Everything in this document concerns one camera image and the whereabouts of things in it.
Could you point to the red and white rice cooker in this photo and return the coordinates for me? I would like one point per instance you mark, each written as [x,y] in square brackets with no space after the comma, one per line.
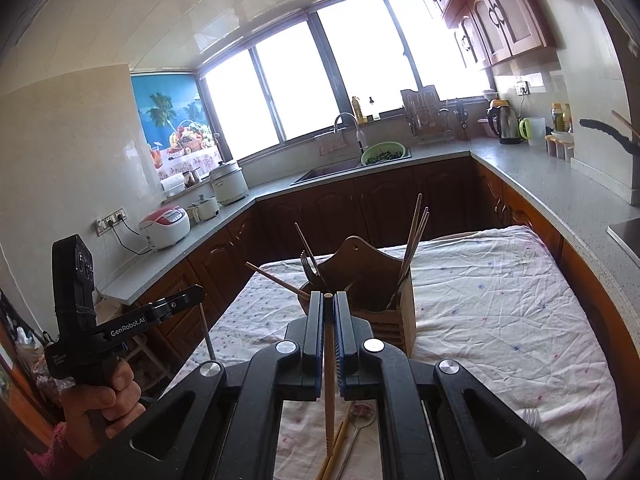
[165,227]

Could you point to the large white steamer pot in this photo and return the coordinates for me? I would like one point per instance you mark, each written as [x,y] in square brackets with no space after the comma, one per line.
[229,184]

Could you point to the window frame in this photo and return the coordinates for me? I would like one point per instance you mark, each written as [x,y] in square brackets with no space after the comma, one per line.
[312,65]

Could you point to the small dark jar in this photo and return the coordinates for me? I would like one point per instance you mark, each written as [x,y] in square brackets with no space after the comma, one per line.
[191,177]

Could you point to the grey mortar bowl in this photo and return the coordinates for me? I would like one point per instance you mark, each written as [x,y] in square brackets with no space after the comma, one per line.
[491,95]

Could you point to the wall socket with plug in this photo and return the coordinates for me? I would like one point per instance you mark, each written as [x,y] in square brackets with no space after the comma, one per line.
[523,87]
[111,221]

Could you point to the person's left forearm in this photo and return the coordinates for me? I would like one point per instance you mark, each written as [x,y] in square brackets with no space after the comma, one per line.
[55,455]

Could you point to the brown chopstick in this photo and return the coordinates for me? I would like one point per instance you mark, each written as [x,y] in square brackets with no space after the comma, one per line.
[419,240]
[416,225]
[307,250]
[275,277]
[422,237]

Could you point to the dark fork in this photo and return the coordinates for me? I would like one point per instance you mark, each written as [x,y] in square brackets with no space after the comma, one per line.
[310,270]

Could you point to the white floral tablecloth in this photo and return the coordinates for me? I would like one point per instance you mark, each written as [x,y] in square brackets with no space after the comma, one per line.
[490,310]

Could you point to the person's left hand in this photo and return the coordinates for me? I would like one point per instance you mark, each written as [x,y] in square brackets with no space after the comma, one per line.
[95,405]

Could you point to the white pitcher with green lid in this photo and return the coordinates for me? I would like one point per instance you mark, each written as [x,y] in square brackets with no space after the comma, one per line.
[534,132]

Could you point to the light wooden chopstick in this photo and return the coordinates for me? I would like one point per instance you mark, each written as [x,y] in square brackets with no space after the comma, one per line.
[340,447]
[327,465]
[329,385]

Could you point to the kitchen sink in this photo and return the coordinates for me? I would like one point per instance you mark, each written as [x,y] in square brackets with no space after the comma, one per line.
[330,170]

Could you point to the green colander with greens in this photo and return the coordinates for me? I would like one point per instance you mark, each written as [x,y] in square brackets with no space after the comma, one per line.
[382,154]

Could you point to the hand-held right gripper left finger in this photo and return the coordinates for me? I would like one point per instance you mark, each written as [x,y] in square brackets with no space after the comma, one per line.
[317,322]

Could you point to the thin metal chopstick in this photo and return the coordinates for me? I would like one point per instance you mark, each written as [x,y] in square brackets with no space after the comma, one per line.
[206,330]

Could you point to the steel electric kettle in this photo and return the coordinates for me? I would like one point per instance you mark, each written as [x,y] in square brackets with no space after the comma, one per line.
[505,122]

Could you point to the dark sauce bottle red label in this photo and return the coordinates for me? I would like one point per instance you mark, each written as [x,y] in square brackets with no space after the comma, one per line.
[567,117]

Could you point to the wooden wall cabinets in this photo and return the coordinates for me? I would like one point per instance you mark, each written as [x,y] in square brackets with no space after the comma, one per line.
[495,15]

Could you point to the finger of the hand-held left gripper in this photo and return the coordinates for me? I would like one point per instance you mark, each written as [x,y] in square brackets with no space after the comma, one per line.
[180,302]

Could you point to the wooden spatula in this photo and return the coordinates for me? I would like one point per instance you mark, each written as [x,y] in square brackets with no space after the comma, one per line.
[627,125]

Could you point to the metal spoon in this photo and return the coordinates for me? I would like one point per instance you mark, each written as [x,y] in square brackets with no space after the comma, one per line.
[362,415]

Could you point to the clear bottle with dark cap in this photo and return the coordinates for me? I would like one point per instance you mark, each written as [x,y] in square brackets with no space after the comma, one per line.
[370,110]

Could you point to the silver fork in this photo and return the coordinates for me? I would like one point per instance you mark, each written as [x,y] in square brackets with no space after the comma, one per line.
[532,417]

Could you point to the wooden utensil holder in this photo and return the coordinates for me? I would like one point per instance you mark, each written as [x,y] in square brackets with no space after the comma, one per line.
[370,285]

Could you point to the spice jar set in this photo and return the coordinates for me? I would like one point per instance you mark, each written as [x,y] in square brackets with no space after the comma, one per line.
[560,146]

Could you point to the small white electric cooker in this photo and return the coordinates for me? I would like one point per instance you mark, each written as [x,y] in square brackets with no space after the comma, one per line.
[205,208]

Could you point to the yellow detergent bottle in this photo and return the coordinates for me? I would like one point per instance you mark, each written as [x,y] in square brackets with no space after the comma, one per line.
[356,109]

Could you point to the tropical fruit print window blind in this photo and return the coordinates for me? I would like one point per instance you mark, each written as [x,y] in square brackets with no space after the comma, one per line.
[170,120]

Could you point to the chrome sink faucet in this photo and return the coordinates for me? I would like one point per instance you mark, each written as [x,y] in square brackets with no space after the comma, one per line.
[356,132]

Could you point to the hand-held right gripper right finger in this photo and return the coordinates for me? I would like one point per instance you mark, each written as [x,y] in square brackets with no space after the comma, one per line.
[341,322]

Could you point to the wooden base cabinets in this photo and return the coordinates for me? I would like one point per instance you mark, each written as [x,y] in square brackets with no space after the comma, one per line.
[380,195]

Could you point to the stainless steel stove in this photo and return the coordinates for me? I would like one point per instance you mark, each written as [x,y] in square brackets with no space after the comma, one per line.
[627,240]

